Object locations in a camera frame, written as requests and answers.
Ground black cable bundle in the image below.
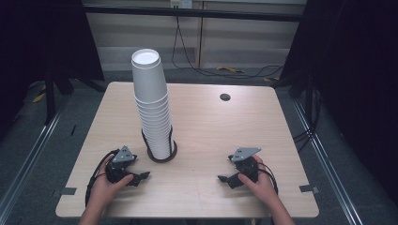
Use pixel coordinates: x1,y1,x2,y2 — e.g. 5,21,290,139
292,88,324,154

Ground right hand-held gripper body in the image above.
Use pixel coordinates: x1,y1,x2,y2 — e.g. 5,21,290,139
227,146,263,185

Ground metal floor rail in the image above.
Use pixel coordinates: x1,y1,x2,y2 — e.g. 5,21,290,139
0,99,69,218
291,98,364,225

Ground yellow floor scrap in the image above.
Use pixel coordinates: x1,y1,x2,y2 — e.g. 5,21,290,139
31,91,47,104

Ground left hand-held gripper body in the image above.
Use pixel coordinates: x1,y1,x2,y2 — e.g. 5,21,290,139
105,145,141,186

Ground white wall socket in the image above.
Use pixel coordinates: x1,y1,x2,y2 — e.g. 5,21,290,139
169,0,193,9

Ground black horizontal bar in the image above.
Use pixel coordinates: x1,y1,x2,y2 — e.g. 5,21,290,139
83,4,304,23

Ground right hand-held gripper black cable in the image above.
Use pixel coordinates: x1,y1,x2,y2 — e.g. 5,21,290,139
256,162,280,195

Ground person's right hand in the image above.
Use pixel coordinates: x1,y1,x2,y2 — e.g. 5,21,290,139
237,155,280,206

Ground black metal stand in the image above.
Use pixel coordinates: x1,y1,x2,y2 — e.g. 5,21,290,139
42,69,75,126

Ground black wire cup holder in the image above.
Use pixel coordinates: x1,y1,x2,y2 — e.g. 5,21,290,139
141,125,178,164

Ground black floor cables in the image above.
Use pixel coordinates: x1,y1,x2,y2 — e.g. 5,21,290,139
171,15,286,80

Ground person's left hand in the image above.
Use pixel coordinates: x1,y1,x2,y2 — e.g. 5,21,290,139
90,154,135,206

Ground black curtain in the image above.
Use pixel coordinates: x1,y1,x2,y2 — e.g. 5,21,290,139
0,0,106,140
277,0,398,208

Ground stack of white paper cups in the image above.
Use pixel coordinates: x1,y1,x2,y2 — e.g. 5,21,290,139
130,48,175,160

